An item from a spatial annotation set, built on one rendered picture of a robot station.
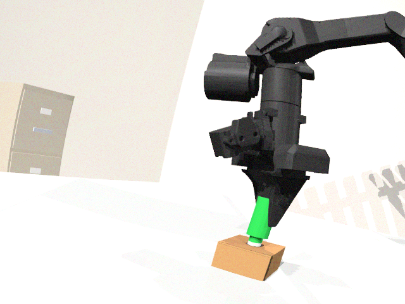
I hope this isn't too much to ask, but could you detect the white marker with green band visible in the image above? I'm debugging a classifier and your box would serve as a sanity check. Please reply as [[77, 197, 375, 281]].
[[247, 236, 263, 247]]

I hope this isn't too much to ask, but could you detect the green marker cap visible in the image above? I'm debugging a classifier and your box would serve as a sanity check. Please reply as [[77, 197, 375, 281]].
[[246, 196, 271, 239]]

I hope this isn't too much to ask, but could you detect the tan wooden block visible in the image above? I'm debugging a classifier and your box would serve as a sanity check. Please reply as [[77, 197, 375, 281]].
[[211, 234, 285, 281]]

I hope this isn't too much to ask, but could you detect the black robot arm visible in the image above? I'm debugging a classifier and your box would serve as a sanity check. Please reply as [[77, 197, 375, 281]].
[[204, 11, 405, 158]]

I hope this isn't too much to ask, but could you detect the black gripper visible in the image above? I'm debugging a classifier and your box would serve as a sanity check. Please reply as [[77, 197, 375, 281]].
[[231, 101, 330, 227]]

